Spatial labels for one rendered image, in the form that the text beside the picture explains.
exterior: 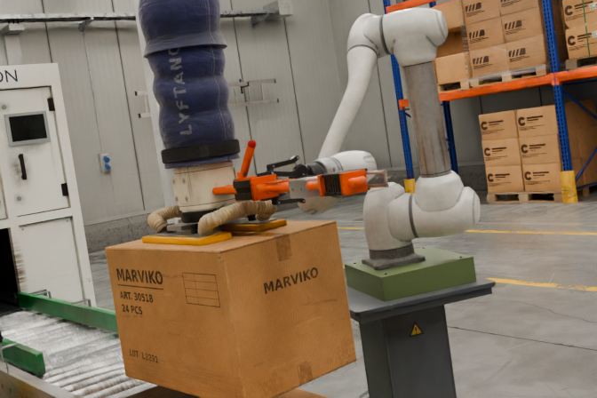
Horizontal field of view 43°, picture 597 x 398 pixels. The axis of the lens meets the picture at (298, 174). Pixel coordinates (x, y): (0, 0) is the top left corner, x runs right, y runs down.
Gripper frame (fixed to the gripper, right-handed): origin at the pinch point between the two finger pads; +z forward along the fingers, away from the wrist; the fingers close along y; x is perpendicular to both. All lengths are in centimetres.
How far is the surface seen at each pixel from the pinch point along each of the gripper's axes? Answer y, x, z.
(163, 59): -37.8, 22.1, 9.5
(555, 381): 121, 42, -183
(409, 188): 100, 615, -720
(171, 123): -20.4, 22.8, 9.7
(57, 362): 66, 146, 9
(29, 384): 60, 105, 34
